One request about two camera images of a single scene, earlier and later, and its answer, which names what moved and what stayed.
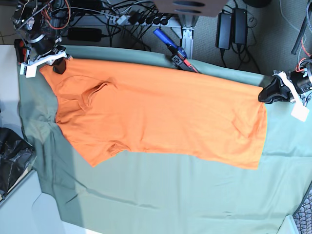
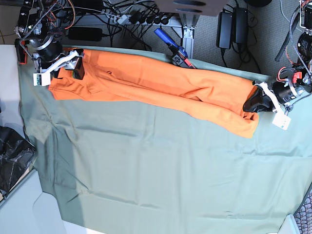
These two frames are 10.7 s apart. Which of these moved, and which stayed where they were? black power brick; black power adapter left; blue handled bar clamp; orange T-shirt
Moved: orange T-shirt
Stayed: blue handled bar clamp; black power brick; black power adapter left
